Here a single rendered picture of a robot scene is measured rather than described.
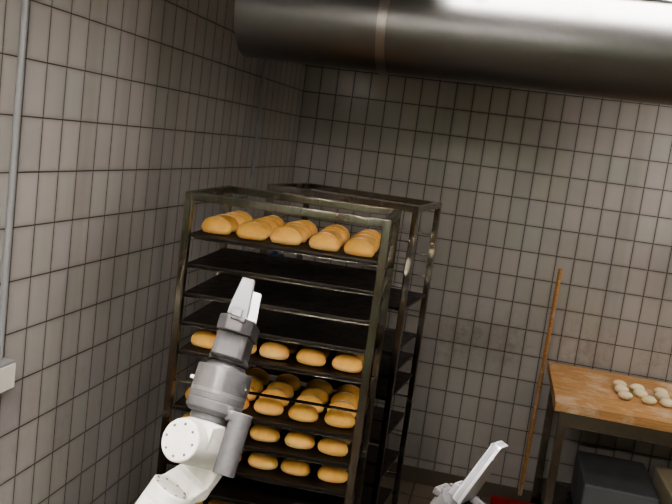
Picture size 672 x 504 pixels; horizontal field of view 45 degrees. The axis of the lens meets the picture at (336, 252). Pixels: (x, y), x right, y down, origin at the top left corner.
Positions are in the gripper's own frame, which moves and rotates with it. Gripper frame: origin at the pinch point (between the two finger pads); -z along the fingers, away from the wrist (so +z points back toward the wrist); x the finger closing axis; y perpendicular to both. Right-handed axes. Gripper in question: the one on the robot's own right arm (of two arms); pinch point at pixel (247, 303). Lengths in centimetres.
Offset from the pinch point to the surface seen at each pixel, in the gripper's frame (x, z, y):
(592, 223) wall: -309, -144, -122
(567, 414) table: -268, -32, -120
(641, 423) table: -259, -36, -152
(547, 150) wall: -299, -176, -87
